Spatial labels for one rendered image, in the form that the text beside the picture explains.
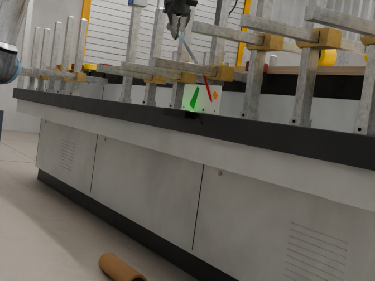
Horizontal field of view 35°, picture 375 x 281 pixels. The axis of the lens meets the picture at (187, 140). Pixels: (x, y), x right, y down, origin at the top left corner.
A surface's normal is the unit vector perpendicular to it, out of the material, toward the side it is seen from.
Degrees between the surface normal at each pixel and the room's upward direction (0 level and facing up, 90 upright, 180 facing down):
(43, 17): 90
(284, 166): 90
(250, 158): 90
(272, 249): 90
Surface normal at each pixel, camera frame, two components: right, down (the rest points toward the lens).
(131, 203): -0.86, -0.09
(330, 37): 0.48, 0.11
